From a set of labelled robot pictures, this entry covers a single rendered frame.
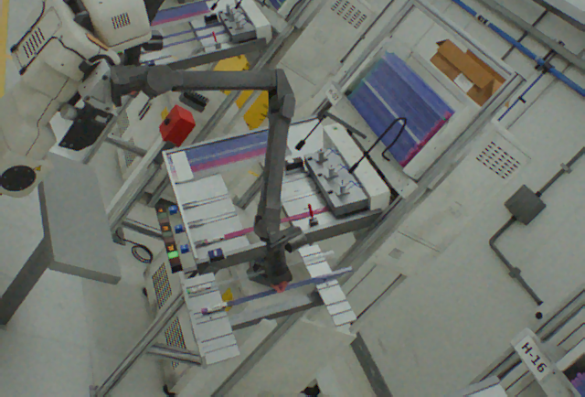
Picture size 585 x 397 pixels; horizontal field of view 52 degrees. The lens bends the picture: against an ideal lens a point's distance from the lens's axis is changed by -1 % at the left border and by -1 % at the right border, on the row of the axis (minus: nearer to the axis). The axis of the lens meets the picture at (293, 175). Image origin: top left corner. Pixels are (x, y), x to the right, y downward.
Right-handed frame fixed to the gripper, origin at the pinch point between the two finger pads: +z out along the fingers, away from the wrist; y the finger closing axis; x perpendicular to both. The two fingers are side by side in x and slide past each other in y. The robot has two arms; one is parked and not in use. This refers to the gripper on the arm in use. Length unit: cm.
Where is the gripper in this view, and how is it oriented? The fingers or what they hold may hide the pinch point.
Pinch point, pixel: (280, 288)
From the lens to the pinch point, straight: 198.2
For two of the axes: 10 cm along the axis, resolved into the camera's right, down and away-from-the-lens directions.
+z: 0.7, 7.9, 6.1
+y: -3.4, -5.6, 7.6
